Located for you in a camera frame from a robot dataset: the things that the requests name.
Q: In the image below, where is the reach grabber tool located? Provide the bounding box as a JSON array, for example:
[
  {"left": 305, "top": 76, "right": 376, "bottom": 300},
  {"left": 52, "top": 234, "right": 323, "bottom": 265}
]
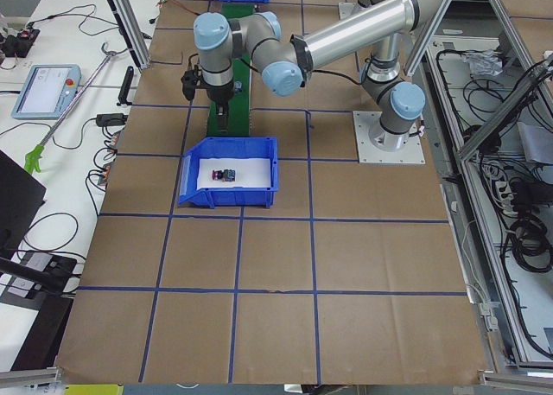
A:
[{"left": 23, "top": 42, "right": 128, "bottom": 175}]

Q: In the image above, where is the red push button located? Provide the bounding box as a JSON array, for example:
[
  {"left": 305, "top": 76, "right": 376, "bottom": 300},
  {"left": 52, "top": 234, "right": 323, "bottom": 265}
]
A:
[{"left": 212, "top": 169, "right": 236, "bottom": 182}]

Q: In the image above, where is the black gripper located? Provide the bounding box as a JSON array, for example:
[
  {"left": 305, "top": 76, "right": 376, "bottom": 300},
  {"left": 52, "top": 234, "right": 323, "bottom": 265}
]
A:
[{"left": 207, "top": 81, "right": 233, "bottom": 134}]

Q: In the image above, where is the teach pendant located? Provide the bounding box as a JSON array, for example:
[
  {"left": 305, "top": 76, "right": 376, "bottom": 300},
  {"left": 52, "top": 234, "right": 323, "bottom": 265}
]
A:
[{"left": 11, "top": 64, "right": 81, "bottom": 120}]

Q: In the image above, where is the aluminium frame post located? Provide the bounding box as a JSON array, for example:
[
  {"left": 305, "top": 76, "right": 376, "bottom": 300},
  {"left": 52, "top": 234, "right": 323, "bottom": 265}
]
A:
[{"left": 106, "top": 0, "right": 150, "bottom": 70}]

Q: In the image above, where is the black power adapter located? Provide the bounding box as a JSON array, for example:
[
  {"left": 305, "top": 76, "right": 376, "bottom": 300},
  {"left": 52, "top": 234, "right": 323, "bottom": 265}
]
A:
[{"left": 95, "top": 113, "right": 128, "bottom": 128}]

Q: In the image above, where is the green conveyor belt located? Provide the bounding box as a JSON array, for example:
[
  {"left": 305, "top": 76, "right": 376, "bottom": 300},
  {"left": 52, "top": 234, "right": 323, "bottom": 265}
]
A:
[{"left": 206, "top": 2, "right": 258, "bottom": 137}]

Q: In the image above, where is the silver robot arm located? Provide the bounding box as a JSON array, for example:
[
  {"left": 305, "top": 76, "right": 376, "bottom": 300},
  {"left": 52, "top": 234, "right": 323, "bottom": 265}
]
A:
[{"left": 181, "top": 0, "right": 442, "bottom": 152}]

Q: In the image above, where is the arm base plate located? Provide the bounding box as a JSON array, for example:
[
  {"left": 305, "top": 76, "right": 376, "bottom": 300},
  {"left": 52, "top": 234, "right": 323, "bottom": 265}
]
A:
[{"left": 353, "top": 111, "right": 426, "bottom": 165}]

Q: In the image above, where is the white foam pad left bin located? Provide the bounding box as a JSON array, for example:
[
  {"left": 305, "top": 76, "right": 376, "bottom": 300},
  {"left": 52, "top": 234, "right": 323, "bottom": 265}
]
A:
[{"left": 197, "top": 158, "right": 271, "bottom": 188}]

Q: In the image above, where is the blue left storage bin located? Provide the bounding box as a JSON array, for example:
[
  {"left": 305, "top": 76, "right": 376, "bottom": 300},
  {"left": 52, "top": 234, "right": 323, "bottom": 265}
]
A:
[{"left": 178, "top": 137, "right": 279, "bottom": 208}]

